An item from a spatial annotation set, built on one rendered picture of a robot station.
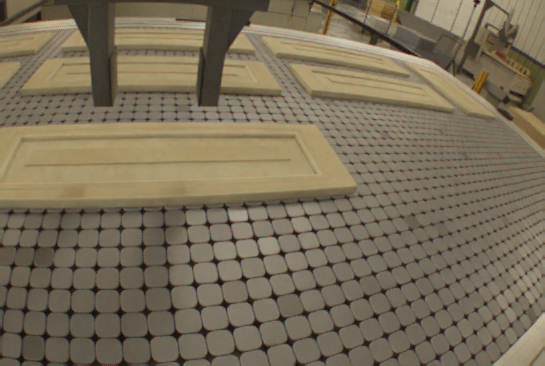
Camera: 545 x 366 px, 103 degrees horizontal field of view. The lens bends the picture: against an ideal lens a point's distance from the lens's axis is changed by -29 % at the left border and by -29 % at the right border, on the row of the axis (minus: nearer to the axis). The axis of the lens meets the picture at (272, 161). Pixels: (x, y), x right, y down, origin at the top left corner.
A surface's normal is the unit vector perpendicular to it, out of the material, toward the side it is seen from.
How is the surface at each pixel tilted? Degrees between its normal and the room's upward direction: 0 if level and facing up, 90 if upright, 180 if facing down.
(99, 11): 90
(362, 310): 0
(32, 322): 0
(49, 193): 0
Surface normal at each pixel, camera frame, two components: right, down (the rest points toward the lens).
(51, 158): 0.21, -0.77
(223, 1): 0.29, 0.64
